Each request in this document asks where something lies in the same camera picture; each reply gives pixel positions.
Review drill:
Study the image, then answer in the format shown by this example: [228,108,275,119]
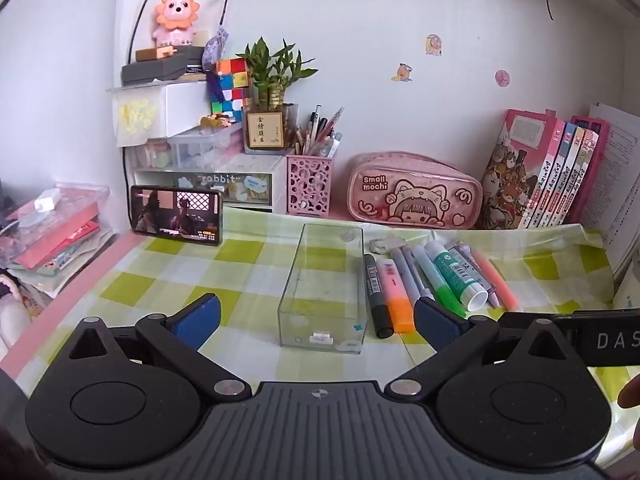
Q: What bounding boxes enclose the cream spine book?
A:
[545,125,587,226]

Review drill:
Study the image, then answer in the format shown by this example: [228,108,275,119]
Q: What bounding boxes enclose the white desk drawer organizer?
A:
[124,145,288,213]

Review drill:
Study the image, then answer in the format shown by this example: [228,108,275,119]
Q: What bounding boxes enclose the dark grey case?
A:
[121,46,208,86]

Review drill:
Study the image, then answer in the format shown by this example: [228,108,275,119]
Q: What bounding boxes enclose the purple cartoon pen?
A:
[452,241,501,309]

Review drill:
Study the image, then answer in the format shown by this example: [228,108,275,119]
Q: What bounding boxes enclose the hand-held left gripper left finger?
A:
[47,294,252,402]

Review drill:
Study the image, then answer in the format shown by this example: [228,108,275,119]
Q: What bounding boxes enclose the smartphone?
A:
[130,185,224,247]

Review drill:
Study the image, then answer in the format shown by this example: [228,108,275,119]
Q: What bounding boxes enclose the person's right hand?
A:
[617,375,640,453]

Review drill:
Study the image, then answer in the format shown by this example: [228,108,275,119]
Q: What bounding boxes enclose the white storage box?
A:
[107,81,213,147]

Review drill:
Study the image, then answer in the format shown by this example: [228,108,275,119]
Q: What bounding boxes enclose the pink highlighter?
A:
[470,247,522,312]

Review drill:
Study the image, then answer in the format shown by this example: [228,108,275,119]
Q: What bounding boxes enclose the green glue stick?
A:
[425,240,489,311]

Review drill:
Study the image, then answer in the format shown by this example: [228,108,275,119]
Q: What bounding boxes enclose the white printed paper sheets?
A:
[580,102,640,281]

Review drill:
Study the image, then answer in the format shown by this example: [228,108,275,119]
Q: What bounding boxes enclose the yellow lace piece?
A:
[114,99,156,133]

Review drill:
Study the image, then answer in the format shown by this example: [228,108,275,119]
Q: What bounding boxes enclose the pink pen holder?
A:
[286,154,335,217]

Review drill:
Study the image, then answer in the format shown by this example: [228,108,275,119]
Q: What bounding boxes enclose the black whiteboard marker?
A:
[363,253,396,339]

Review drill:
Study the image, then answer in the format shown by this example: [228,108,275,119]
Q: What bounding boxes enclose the white charger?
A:
[34,187,62,214]

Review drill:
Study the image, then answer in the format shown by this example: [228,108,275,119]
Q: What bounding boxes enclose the black cable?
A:
[127,0,163,63]

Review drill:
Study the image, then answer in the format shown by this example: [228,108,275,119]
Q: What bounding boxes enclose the bunch of pens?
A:
[292,105,346,157]

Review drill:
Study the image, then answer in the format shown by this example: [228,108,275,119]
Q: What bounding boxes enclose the clear compartment box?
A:
[167,122,246,168]

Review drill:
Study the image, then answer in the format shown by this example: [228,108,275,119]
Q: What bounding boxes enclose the light blue highlighter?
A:
[391,246,423,306]

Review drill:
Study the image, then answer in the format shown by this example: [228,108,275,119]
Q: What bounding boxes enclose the clear plastic box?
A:
[277,222,371,356]

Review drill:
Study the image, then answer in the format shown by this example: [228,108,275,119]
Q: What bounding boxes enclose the blue spine book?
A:
[535,122,578,228]

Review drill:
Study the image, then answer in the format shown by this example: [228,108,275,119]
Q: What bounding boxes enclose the pink pencil case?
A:
[346,151,483,231]

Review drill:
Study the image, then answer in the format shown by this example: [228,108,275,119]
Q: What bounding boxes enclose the purple sachet charm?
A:
[201,24,232,104]

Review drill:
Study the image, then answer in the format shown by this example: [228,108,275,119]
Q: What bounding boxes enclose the green checked tablecloth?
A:
[10,207,640,471]

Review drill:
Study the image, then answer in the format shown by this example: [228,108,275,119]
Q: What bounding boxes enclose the tan wooden block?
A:
[135,45,178,62]

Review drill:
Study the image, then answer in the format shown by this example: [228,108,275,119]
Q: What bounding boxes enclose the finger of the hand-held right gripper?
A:
[500,310,640,367]

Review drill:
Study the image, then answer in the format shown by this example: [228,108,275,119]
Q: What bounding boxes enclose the pink lion toy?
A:
[152,0,201,47]

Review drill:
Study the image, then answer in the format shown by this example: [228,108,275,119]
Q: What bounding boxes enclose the red pink spine book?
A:
[555,129,600,225]

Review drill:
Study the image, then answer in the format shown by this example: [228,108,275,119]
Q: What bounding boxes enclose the cartoon picture book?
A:
[30,232,113,296]

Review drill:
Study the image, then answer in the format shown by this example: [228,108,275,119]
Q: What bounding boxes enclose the orange capped highlighter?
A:
[376,257,416,333]

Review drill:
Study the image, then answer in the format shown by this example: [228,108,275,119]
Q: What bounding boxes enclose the green bamboo plant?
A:
[235,37,318,111]

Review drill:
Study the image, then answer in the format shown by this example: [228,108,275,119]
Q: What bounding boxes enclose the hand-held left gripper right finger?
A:
[387,297,591,402]

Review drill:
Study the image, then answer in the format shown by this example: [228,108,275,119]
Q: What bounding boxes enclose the glass vase with label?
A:
[241,102,299,156]

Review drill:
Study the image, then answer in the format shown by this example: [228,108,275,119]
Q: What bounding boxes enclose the clear plastic case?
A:
[0,183,112,261]

